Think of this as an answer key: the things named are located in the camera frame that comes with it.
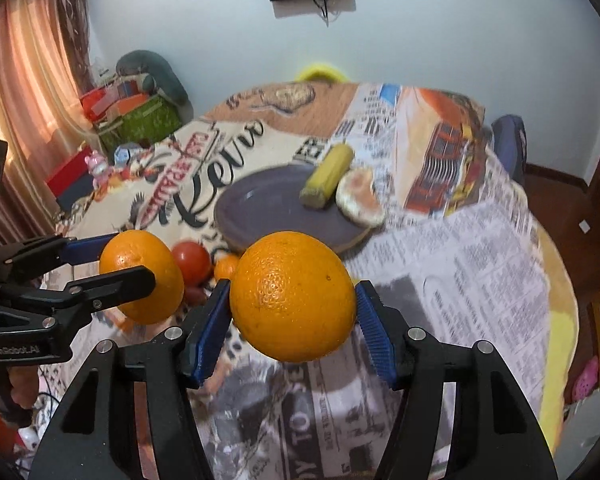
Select dark purple plate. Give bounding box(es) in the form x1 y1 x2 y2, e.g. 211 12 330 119
214 162 376 256

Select yellow table cover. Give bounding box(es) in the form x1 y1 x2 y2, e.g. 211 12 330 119
530 200 578 453

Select red box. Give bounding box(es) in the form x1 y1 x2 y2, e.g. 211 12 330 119
46 145 99 211

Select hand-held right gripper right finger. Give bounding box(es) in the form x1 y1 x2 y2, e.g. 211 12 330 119
354 280 561 480

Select pink striped curtain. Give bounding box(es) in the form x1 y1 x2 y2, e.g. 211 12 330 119
0 0 98 241

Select red tomato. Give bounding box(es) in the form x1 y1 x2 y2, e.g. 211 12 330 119
171 241 212 286

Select dark red fruit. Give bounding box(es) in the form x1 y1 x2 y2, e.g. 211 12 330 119
182 285 210 306

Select large orange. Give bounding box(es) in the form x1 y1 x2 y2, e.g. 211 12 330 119
229 231 358 362

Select green patterned box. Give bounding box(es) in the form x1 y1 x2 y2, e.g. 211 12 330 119
97 96 183 153

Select pale orange peach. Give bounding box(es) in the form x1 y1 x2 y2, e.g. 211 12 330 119
336 167 385 224

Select blue chair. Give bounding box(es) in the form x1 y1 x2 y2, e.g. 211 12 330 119
491 114 528 186

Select grey pillow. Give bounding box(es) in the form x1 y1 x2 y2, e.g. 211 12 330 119
116 50 190 107

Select small tangerine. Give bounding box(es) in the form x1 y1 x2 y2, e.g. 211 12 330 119
213 254 241 282

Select black screen cables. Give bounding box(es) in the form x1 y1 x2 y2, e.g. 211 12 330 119
307 0 343 27

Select newspaper print tablecloth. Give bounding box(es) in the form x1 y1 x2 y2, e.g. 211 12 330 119
40 80 553 480

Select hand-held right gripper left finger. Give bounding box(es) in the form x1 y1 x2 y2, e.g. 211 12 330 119
27 279 232 480

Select person's left hand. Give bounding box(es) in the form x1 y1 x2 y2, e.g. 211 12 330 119
7 367 40 411

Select pink slipper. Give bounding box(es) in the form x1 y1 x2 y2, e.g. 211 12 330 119
572 357 600 404

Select yellow chair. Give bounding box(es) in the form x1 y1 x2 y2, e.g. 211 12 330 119
295 62 349 83

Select red and orange packages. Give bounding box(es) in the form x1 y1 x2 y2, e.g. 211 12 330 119
79 82 152 122

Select pink toy figure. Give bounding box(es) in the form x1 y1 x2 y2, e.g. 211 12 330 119
85 151 112 187

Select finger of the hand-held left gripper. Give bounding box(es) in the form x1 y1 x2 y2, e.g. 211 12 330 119
0 233 118 284
0 266 157 322

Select medium orange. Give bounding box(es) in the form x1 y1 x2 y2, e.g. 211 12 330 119
99 230 186 325

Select yellow corn cob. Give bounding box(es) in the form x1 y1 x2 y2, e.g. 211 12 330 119
300 143 355 208

